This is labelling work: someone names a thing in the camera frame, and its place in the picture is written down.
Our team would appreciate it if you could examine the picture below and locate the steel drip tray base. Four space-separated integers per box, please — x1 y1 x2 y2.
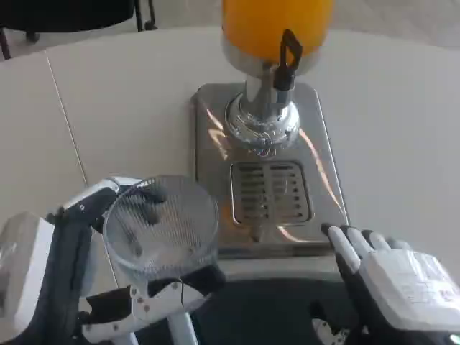
189 83 350 283

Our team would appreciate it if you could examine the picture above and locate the white table leg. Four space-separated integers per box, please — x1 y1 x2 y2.
168 312 198 345

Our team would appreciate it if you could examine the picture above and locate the black tap lever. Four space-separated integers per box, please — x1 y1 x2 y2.
272 28 304 91

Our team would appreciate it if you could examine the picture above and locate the black chair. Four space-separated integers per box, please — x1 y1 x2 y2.
0 0 157 60

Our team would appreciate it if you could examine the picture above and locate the clear ribbed glass cup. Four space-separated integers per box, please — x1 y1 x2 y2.
102 175 220 285

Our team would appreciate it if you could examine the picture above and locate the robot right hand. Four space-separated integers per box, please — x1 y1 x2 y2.
321 222 460 345

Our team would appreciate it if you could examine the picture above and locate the steel slotted drip grid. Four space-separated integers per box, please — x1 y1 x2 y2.
229 161 314 226

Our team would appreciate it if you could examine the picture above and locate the orange juice dispenser steel stand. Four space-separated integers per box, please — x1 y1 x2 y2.
219 0 335 157

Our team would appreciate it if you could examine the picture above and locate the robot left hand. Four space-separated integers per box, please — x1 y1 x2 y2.
0 175 226 345

